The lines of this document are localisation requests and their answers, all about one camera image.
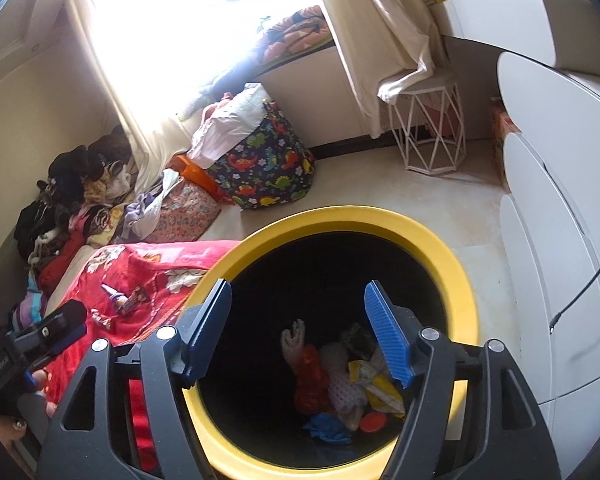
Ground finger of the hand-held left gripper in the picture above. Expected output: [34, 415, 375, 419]
[9, 299, 88, 367]

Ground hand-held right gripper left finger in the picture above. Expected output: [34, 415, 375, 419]
[36, 278, 233, 480]

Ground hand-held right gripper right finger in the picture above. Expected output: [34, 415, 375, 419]
[364, 280, 562, 480]

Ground small white yellow packet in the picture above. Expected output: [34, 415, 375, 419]
[347, 360, 381, 386]

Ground yellow white chip bag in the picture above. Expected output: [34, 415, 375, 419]
[365, 377, 406, 418]

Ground white dotted packet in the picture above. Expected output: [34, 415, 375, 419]
[320, 342, 376, 431]

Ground orange plastic bag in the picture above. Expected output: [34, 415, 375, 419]
[294, 345, 333, 415]

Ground blue wrapper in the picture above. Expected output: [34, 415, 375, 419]
[302, 412, 353, 446]

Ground yellow trash bin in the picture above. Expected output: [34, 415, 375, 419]
[182, 205, 481, 480]

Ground person's left hand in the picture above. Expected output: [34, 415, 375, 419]
[0, 367, 60, 448]

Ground red printed blanket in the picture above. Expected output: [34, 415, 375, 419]
[39, 240, 242, 461]

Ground beige bed mattress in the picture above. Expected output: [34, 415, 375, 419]
[45, 244, 97, 311]

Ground floral fabric bag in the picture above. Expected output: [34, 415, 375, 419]
[142, 182, 223, 246]

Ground pile of clothes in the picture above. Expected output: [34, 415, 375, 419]
[10, 125, 166, 331]

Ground dinosaur print laundry basket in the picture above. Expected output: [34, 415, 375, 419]
[202, 102, 317, 211]

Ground cream curtain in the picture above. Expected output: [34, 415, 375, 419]
[70, 0, 206, 188]
[305, 0, 453, 138]

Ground white clothes in basket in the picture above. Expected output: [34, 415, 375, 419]
[186, 82, 273, 168]

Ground pink box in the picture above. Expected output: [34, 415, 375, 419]
[422, 102, 456, 138]

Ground white rounded drawer unit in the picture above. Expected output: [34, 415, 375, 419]
[495, 50, 600, 480]

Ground dark cloth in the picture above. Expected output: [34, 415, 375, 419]
[180, 67, 261, 116]

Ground orange patterned quilt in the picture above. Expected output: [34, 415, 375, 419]
[257, 5, 337, 63]

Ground black cable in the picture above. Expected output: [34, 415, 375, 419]
[549, 225, 600, 333]

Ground white wire stool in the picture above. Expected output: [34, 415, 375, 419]
[387, 71, 467, 176]

